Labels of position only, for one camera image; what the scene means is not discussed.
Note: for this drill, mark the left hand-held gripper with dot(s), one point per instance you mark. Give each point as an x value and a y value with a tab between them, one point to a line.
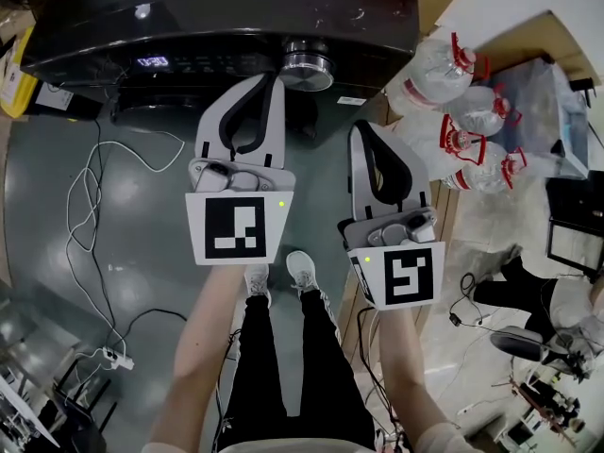
236	227

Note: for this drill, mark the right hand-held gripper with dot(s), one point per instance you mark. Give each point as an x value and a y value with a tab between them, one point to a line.
408	276

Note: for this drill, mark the silver metal control knob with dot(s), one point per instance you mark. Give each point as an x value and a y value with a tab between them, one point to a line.
307	64

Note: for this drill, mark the black washing machine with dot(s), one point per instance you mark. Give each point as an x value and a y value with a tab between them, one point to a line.
236	7

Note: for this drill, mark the person's right forearm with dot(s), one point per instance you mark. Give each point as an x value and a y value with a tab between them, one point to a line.
406	371

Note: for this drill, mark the person's left forearm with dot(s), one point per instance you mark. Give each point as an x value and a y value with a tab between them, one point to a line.
198	357

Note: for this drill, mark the wooden slat board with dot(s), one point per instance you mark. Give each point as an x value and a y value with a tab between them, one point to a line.
446	215

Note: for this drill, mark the person's right white shoe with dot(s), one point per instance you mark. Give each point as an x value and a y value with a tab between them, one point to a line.
302	269

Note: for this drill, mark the person's white shoe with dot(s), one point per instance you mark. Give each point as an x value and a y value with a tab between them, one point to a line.
257	283
302	269

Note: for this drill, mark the person's left white shoe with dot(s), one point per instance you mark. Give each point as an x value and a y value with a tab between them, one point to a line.
257	283

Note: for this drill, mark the clear plastic storage box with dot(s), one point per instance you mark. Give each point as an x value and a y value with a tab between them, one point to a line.
538	111

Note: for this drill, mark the small brown cardboard sheet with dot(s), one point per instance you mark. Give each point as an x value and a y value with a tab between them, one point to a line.
434	7

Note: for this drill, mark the person's black trousers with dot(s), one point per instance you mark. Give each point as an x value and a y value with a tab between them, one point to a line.
311	371

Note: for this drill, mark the large brown cardboard sheet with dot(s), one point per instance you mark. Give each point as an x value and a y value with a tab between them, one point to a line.
533	36

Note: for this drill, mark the black bin with yellow lid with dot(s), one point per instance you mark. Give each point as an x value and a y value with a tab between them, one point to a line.
14	88

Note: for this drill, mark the white power strip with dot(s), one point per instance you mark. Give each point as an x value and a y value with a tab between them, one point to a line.
118	357

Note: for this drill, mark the black stool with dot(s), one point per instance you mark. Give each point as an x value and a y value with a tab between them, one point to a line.
85	394

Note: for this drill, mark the white table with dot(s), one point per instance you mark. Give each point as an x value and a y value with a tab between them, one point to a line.
23	413

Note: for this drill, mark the black metal frame table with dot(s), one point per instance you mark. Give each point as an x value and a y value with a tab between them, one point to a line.
575	206

